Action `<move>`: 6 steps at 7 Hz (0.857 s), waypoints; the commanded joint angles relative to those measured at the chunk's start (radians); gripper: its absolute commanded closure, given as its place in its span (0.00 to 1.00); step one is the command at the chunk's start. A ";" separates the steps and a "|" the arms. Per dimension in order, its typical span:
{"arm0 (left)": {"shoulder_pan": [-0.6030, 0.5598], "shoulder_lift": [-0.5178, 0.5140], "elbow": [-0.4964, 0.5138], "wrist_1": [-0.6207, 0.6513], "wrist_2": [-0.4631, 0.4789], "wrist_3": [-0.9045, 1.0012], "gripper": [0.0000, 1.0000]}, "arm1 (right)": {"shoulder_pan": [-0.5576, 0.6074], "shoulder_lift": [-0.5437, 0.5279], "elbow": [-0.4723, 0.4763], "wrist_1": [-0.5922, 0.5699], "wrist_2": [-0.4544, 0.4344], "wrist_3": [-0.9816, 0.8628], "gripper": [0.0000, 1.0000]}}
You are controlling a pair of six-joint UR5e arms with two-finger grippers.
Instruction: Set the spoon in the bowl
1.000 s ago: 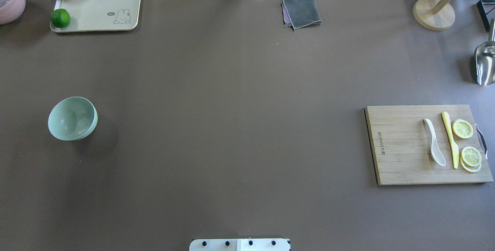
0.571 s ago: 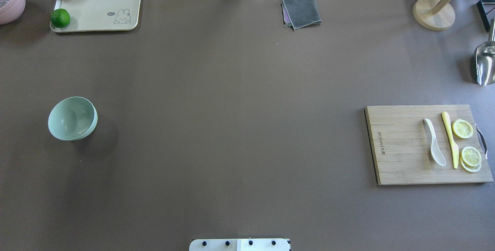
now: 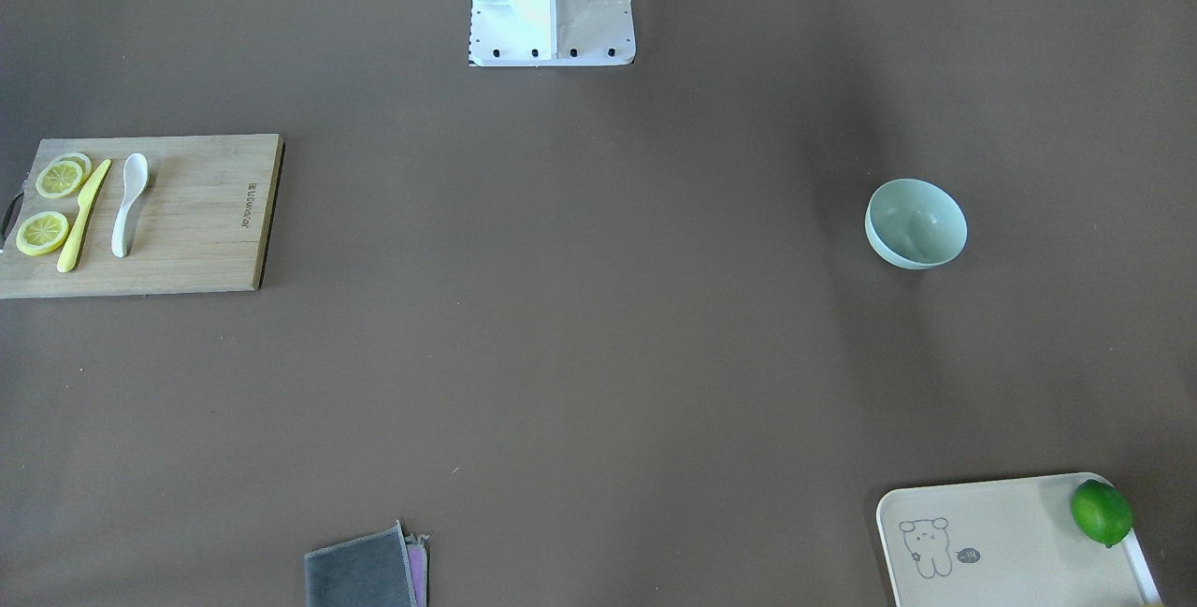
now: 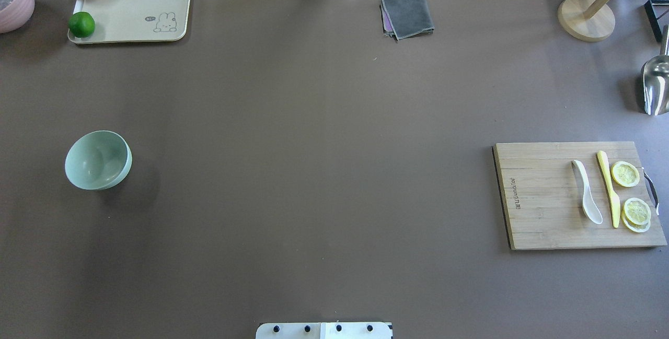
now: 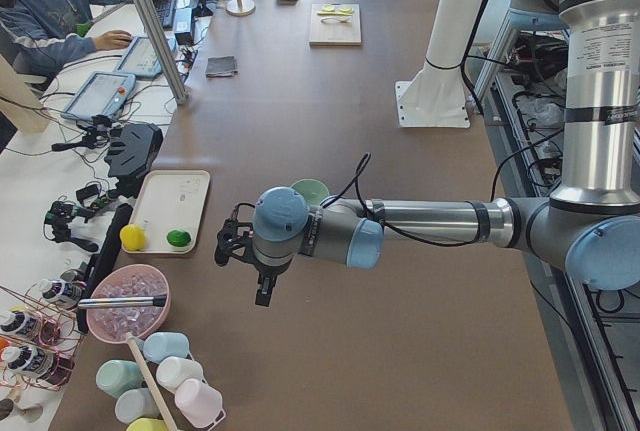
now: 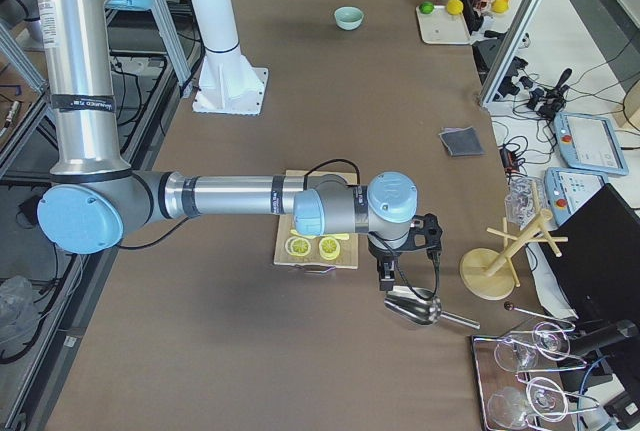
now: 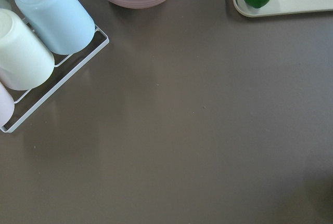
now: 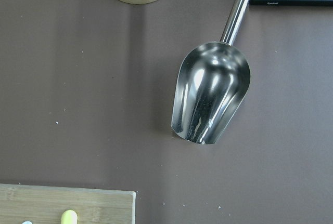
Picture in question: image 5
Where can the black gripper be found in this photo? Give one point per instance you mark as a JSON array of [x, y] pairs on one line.
[[266, 272]]

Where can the light green ceramic bowl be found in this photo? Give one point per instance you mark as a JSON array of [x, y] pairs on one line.
[[313, 190]]

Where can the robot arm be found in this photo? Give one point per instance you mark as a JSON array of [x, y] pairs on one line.
[[587, 227]]

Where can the steel tongs on bowl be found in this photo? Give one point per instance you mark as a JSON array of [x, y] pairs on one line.
[[123, 302]]

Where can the pink bowl of ice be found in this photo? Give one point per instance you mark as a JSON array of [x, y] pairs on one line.
[[110, 325]]

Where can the green lime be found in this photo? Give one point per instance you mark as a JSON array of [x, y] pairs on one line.
[[178, 238]]

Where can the white plastic cup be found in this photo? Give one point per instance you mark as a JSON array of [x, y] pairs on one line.
[[173, 371]]

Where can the pink plastic cup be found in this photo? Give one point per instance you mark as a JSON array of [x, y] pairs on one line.
[[201, 404]]

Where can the cream rabbit tray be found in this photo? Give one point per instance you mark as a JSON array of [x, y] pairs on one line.
[[170, 199]]

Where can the yellow lemon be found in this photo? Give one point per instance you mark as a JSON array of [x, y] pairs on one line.
[[132, 238]]

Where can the black flat bar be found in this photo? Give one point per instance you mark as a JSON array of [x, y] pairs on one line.
[[102, 263]]

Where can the wooden cup rack pole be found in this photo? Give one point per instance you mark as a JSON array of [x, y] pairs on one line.
[[164, 410]]

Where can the pale blue plastic cup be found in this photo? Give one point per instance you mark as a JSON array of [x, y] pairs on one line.
[[134, 404]]

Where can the green plastic cup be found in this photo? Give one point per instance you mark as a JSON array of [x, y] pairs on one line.
[[115, 377]]

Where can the yellow plastic cup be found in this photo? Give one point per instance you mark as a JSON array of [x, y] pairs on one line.
[[147, 424]]

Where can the folded grey cloth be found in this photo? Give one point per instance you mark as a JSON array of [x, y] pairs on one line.
[[225, 66]]

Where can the near teach pendant tablet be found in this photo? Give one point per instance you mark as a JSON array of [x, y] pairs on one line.
[[102, 94]]

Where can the teach pendant tablet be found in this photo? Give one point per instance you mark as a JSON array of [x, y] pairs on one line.
[[102, 94], [140, 59]]

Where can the far teach pendant tablet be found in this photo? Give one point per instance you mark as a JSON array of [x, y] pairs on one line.
[[140, 59]]

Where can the bamboo cutting board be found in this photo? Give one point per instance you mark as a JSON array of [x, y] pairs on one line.
[[335, 35]]

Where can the yellow plastic knife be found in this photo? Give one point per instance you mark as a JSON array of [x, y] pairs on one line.
[[334, 15]]

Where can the black keyboard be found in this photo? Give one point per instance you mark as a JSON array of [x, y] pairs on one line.
[[165, 11]]

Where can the seated person in hoodie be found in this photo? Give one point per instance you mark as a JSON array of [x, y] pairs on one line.
[[46, 33]]

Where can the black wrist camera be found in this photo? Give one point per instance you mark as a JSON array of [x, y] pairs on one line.
[[234, 240]]

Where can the copper wire bottle rack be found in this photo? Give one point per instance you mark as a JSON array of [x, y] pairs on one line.
[[39, 340]]

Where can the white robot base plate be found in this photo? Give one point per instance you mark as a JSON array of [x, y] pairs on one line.
[[421, 106]]

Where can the aluminium frame post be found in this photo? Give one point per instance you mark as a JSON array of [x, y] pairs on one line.
[[155, 33]]

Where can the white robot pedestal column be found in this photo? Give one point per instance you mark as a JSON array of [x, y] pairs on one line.
[[453, 30]]

